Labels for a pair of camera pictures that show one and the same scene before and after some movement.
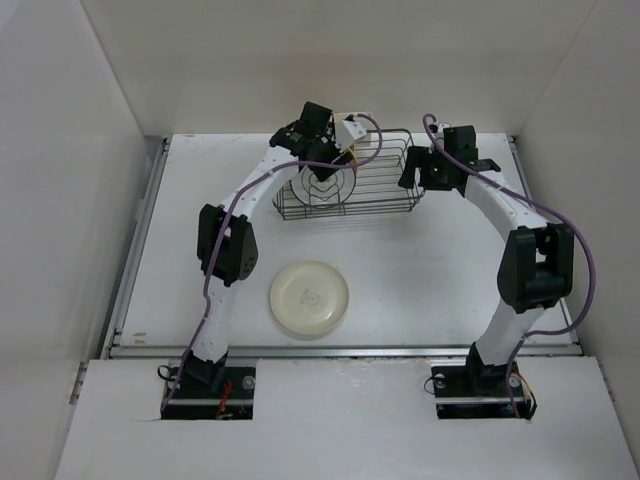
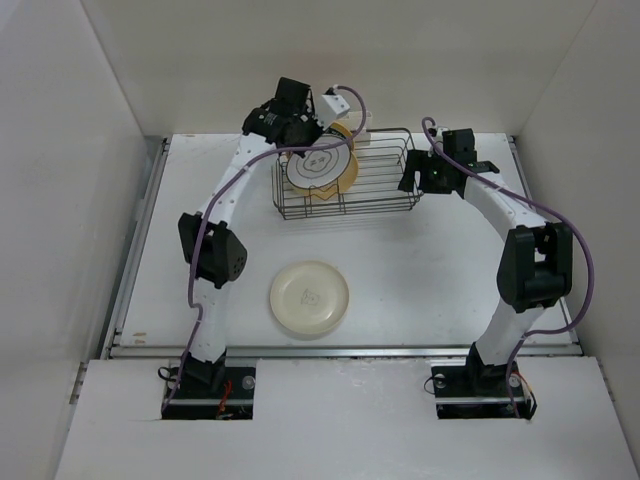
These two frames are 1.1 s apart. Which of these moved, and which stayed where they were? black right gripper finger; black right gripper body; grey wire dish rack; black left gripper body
Moved: black left gripper body
Stayed: black right gripper body; black right gripper finger; grey wire dish rack
